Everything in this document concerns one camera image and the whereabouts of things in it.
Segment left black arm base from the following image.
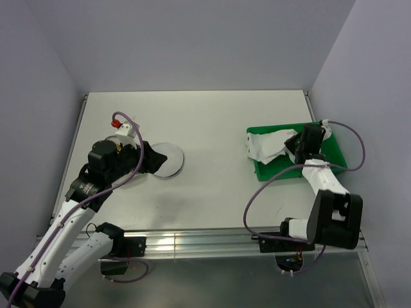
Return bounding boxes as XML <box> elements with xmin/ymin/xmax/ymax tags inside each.
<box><xmin>108</xmin><ymin>236</ymin><xmax>146</xmax><ymax>258</ymax></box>

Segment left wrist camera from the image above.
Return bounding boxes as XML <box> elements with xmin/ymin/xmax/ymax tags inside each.
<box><xmin>111</xmin><ymin>119</ymin><xmax>139</xmax><ymax>147</ymax></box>

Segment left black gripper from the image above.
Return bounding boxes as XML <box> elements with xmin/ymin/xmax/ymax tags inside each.
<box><xmin>106</xmin><ymin>137</ymin><xmax>167</xmax><ymax>183</ymax></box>

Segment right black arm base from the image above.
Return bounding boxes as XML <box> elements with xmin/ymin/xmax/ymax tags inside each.
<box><xmin>251</xmin><ymin>235</ymin><xmax>315</xmax><ymax>253</ymax></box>

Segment white garments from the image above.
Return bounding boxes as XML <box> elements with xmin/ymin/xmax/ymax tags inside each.
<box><xmin>246</xmin><ymin>130</ymin><xmax>319</xmax><ymax>165</ymax></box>

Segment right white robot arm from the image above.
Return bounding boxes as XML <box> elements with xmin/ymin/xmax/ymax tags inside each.
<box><xmin>278</xmin><ymin>123</ymin><xmax>363</xmax><ymax>250</ymax></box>

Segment aluminium mounting rail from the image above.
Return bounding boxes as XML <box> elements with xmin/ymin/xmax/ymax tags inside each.
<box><xmin>35</xmin><ymin>224</ymin><xmax>369</xmax><ymax>264</ymax></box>

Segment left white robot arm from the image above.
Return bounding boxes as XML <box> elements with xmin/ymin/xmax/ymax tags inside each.
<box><xmin>1</xmin><ymin>140</ymin><xmax>168</xmax><ymax>307</ymax></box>

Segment green plastic bin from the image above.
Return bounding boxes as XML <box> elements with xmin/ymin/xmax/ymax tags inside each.
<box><xmin>247</xmin><ymin>123</ymin><xmax>347</xmax><ymax>182</ymax></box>

